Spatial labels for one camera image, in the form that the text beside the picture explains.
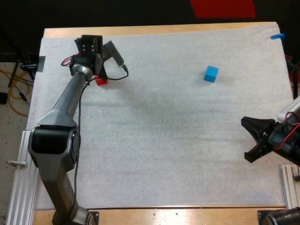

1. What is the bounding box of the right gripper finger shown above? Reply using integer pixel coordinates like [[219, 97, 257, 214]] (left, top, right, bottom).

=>
[[240, 116, 275, 143], [243, 140, 270, 163]]

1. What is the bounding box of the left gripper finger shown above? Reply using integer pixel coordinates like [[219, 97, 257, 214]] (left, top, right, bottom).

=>
[[97, 67, 109, 82]]

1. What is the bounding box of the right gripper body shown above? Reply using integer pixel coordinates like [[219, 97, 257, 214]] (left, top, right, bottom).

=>
[[257, 120, 300, 167]]

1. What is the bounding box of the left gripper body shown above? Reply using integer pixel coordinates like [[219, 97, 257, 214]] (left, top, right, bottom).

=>
[[74, 35, 105, 76]]

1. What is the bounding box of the red cube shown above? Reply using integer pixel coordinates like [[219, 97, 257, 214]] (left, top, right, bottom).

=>
[[94, 75, 109, 87]]

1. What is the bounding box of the blue cube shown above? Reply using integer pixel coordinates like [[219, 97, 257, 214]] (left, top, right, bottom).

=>
[[203, 65, 220, 83]]

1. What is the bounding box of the dark clamp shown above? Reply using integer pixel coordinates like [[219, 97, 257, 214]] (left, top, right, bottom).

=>
[[20, 55, 46, 73]]

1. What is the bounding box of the black camera cable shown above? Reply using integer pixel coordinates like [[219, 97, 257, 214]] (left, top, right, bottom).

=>
[[73, 63, 129, 213]]

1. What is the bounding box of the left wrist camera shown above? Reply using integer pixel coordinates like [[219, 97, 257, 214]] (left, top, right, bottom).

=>
[[102, 40, 125, 68]]

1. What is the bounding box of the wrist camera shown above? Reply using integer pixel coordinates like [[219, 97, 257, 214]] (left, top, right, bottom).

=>
[[102, 40, 125, 68], [276, 96, 300, 124]]

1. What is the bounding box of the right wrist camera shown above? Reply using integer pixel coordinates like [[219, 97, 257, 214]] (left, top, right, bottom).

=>
[[276, 96, 300, 124]]

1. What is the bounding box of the ribbed aluminium rail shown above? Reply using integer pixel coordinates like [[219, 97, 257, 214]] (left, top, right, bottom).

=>
[[278, 164, 300, 210], [5, 130, 40, 225]]

